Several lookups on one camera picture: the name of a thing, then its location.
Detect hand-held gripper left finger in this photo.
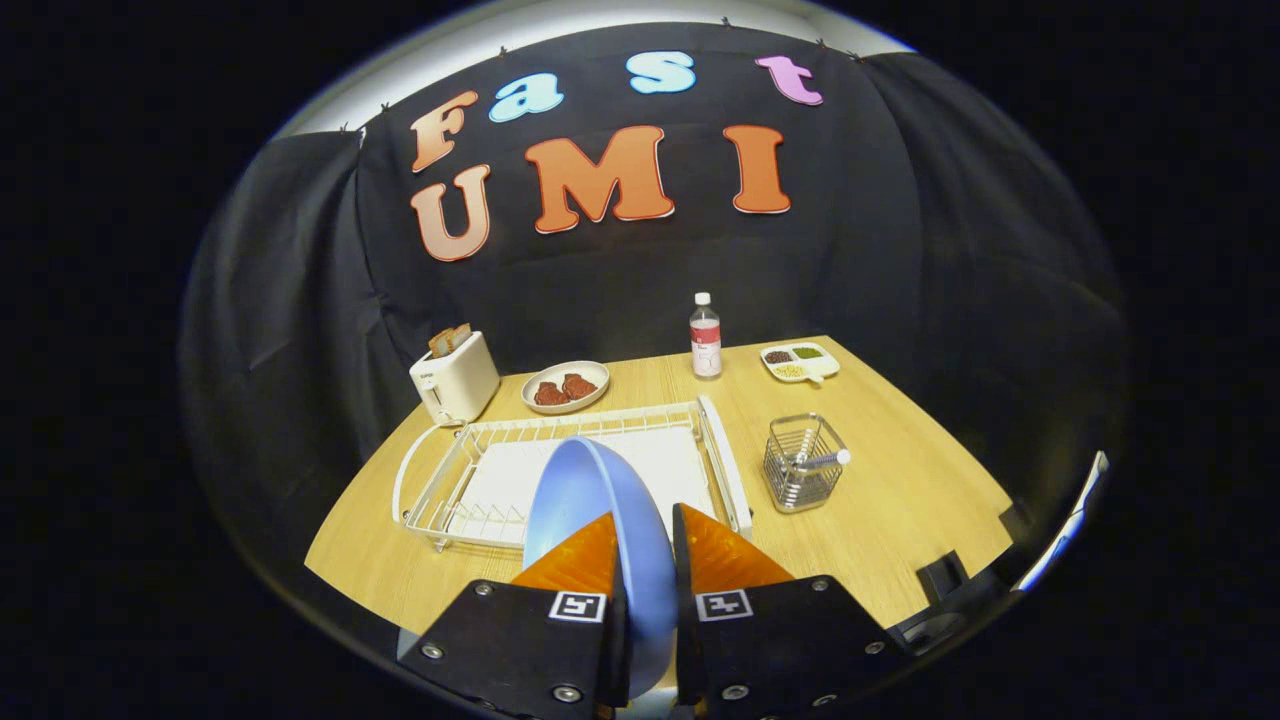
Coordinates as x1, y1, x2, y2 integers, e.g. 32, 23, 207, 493
397, 512, 633, 720

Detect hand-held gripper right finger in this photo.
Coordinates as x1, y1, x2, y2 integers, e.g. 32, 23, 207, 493
672, 503, 911, 720

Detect metal wire basket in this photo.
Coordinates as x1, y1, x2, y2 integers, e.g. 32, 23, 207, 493
762, 413, 851, 515

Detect white wire dish rack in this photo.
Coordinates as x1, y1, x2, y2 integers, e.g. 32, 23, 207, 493
392, 395, 754, 553

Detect blue plate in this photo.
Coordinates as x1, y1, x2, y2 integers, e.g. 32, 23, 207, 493
522, 436, 681, 673

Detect white-handled spoon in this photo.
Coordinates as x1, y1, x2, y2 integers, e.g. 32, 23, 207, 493
795, 430, 853, 476

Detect small beige plate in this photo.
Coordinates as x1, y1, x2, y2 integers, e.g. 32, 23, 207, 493
521, 360, 611, 416

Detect white divided dish with beans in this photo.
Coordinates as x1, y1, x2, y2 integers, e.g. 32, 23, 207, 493
759, 341, 841, 386

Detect black box-shaped object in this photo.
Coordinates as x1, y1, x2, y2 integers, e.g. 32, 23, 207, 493
890, 505, 1041, 656

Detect white toaster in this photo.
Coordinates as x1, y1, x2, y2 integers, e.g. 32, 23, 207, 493
408, 331, 501, 428

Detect clear plastic bottle red label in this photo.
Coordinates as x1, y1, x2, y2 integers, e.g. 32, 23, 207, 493
689, 292, 723, 381

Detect white flat panel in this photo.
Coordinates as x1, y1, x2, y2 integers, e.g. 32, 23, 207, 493
1015, 450, 1111, 593

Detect black backdrop cloth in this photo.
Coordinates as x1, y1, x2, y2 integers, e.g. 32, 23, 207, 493
180, 22, 1131, 641

